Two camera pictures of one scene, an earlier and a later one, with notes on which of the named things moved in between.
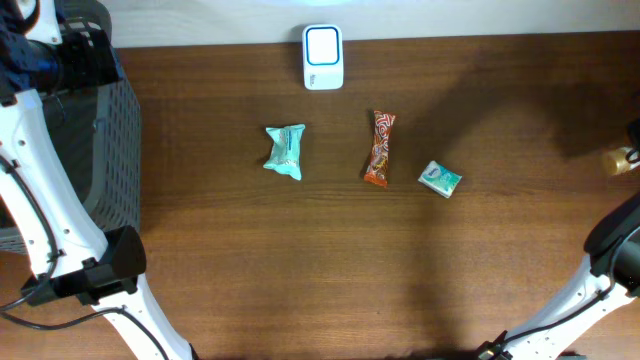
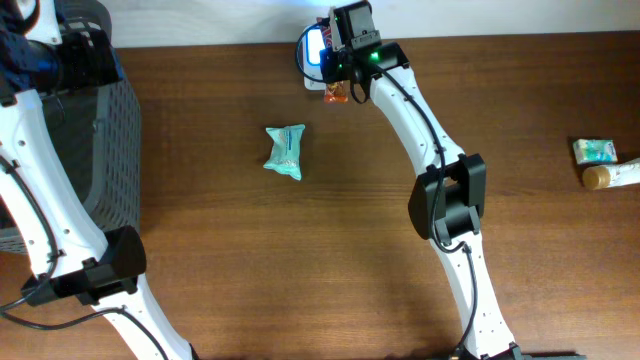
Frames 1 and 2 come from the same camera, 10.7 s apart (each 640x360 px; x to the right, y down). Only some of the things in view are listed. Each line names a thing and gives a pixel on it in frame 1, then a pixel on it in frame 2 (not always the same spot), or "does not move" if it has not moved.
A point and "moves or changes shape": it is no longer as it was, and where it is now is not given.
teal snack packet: x=285 y=157 does not move
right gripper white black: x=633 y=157 → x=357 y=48
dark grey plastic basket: x=99 y=128 does not move
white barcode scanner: x=323 y=56 does not move
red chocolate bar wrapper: x=377 y=168 → x=335 y=92
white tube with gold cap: x=617 y=162 → x=604 y=177
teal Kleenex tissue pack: x=440 y=179 moves or changes shape
